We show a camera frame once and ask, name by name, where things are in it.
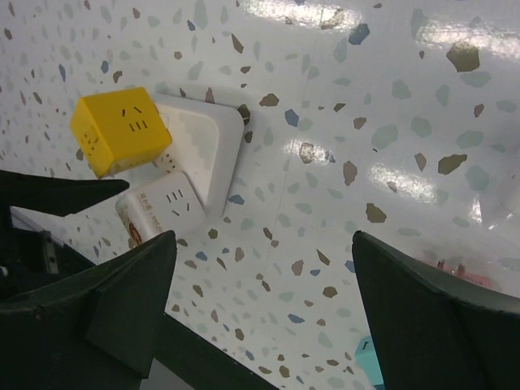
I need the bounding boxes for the white cube with picture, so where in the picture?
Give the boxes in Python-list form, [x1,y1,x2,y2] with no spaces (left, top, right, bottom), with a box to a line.
[115,171,206,245]

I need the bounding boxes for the white triangular socket block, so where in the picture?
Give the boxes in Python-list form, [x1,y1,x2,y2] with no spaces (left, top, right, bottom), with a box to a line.
[152,93,245,223]

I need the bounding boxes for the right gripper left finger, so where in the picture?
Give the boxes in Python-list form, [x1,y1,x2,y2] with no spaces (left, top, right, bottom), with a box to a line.
[1,232,270,389]

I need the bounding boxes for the yellow cube plug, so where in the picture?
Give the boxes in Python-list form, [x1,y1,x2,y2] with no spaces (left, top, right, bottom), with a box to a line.
[70,87,172,179]

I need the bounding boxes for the teal plug adapter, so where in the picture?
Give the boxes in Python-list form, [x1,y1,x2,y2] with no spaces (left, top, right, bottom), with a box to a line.
[355,336,385,389]

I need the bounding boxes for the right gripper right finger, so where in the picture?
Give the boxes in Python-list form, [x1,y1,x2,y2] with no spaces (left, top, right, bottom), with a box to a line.
[352,231,519,389]

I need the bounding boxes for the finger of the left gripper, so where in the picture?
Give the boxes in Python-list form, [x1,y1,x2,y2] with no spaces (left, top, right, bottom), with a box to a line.
[1,171,129,216]

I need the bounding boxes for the pink cube plug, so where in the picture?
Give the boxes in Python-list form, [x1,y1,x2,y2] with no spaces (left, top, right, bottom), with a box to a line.
[421,249,501,292]

